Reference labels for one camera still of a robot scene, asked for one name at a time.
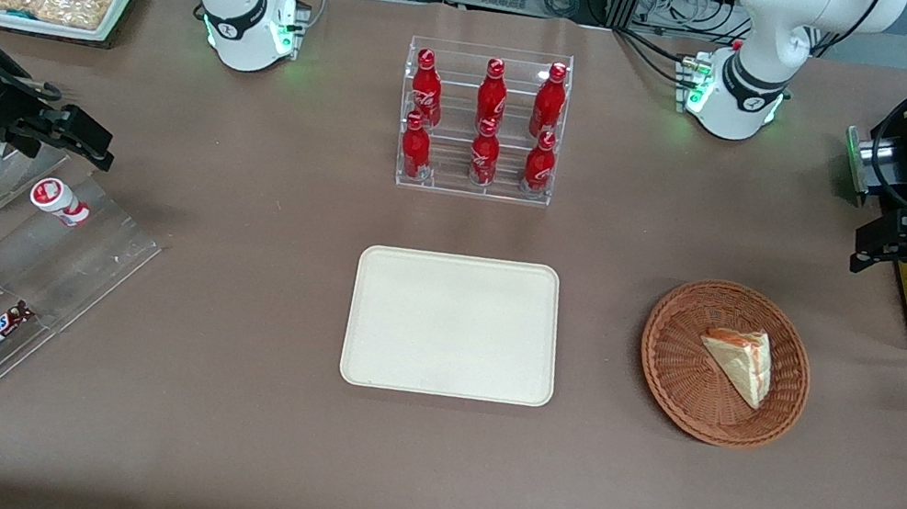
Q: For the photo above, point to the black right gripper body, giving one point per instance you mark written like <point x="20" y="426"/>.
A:
<point x="2" y="107"/>

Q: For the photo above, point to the triangular sandwich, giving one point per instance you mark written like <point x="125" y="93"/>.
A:
<point x="741" y="359"/>

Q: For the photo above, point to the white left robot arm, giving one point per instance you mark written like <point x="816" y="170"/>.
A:
<point x="773" y="31"/>

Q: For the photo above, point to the brown wicker basket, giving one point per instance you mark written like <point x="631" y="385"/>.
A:
<point x="676" y="368"/>

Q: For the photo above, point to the beige plastic tray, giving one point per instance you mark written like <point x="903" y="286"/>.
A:
<point x="450" y="326"/>

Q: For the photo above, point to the white red yogurt bottle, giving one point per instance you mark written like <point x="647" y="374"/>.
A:
<point x="57" y="200"/>

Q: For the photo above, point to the large peanut snack bag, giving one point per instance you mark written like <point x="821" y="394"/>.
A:
<point x="77" y="6"/>

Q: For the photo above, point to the clear acrylic stepped display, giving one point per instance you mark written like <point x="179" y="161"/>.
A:
<point x="66" y="280"/>

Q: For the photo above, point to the red cola bottle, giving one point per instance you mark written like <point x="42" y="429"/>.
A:
<point x="415" y="150"/>
<point x="492" y="95"/>
<point x="548" y="102"/>
<point x="425" y="88"/>
<point x="484" y="157"/>
<point x="539" y="167"/>

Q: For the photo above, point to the clear acrylic bottle rack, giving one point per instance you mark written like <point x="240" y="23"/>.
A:
<point x="471" y="178"/>

